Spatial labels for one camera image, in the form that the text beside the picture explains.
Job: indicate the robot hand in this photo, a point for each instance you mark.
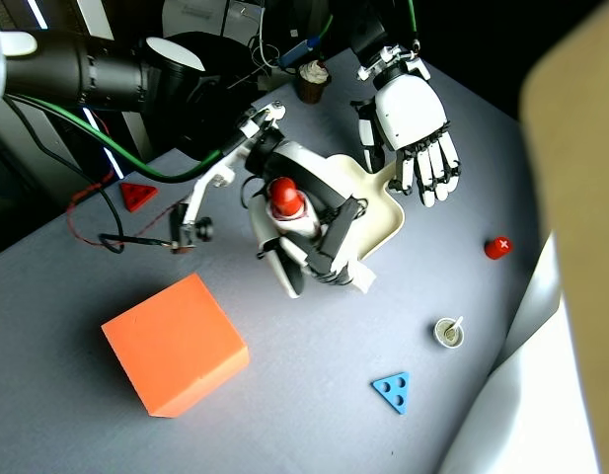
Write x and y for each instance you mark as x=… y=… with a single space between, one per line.
x=304 y=163
x=407 y=113

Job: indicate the cream plastic dustpan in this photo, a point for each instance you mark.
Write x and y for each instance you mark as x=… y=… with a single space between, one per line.
x=378 y=217

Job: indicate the toy cupcake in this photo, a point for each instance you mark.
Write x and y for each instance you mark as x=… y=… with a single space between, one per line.
x=314 y=81

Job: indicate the red cylinder with white cross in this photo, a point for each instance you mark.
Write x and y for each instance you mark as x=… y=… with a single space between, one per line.
x=497 y=248

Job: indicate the red triangle block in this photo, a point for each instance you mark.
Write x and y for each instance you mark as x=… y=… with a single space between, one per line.
x=135 y=195

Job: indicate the blurred beige panel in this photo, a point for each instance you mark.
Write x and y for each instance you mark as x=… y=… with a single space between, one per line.
x=580 y=197

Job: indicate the grey table cloth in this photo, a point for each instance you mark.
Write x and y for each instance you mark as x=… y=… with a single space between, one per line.
x=309 y=370

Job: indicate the small white spoon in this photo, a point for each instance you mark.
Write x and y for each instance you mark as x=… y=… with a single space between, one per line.
x=456 y=326

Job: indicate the orange foam block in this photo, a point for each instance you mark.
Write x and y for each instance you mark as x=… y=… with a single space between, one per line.
x=175 y=345

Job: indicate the small white cup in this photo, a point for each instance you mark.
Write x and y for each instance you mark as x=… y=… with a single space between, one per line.
x=444 y=340

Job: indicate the blue triangle block with holes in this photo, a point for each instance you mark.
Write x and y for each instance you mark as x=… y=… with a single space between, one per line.
x=395 y=390

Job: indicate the white robot body shell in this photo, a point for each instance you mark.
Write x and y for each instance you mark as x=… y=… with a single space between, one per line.
x=521 y=405

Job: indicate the white frame post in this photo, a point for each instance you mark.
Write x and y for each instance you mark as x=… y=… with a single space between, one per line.
x=94 y=17

